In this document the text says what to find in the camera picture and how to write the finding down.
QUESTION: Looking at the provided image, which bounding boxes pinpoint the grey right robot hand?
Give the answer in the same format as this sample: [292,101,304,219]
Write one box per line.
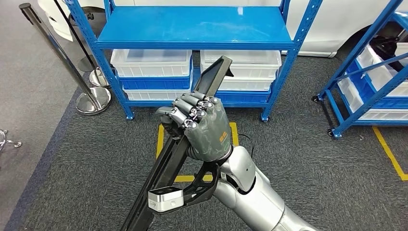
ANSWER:
[155,90,234,163]

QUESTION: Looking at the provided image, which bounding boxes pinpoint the black plastic frame part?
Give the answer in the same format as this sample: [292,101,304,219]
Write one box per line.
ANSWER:
[120,55,234,231]

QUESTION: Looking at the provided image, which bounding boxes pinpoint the blue metal shelf rack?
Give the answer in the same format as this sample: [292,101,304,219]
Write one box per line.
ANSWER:
[65,0,323,123]
[312,0,408,138]

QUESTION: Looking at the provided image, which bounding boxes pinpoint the yellow floor tape square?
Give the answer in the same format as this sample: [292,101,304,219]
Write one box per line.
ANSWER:
[372,126,408,182]
[155,122,240,183]

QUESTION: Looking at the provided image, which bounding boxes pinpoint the white car with red stripe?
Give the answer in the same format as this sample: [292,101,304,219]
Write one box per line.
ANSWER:
[38,0,408,58]

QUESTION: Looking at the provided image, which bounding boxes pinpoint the chrome chair base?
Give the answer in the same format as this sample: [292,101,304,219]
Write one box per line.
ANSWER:
[0,129,22,154]

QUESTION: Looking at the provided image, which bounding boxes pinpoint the black parts in bin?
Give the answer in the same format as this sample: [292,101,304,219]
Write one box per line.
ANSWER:
[370,30,408,71]

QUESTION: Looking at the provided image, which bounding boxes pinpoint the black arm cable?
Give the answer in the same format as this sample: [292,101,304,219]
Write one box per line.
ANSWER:
[238,134,255,157]

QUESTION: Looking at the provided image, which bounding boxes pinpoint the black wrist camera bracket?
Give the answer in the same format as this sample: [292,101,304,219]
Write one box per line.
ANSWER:
[153,161,220,215]

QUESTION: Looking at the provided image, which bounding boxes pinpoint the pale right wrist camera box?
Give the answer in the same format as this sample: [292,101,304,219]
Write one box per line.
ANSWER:
[147,187,185,213]

